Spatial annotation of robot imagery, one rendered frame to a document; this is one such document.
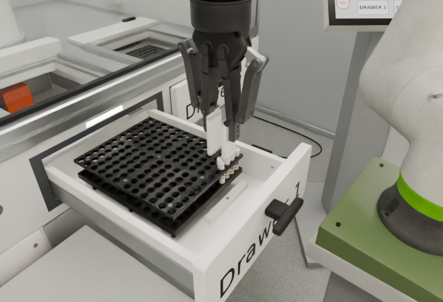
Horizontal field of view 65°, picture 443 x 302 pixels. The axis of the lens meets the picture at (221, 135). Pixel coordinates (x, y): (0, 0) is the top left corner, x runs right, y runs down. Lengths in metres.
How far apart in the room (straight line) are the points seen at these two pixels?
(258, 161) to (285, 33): 1.73
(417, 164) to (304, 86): 1.77
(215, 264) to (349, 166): 1.20
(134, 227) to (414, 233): 0.43
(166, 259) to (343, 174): 1.19
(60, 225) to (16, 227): 0.08
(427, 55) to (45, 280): 0.70
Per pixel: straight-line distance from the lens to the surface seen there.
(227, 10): 0.42
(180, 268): 0.47
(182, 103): 0.78
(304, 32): 2.23
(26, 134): 0.59
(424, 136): 0.58
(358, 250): 0.62
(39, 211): 0.66
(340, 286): 0.76
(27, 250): 0.69
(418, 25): 0.64
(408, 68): 0.63
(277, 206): 0.49
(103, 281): 0.62
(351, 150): 1.51
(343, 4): 1.16
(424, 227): 0.64
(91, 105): 0.64
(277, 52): 2.35
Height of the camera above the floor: 1.25
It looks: 33 degrees down
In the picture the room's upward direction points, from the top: straight up
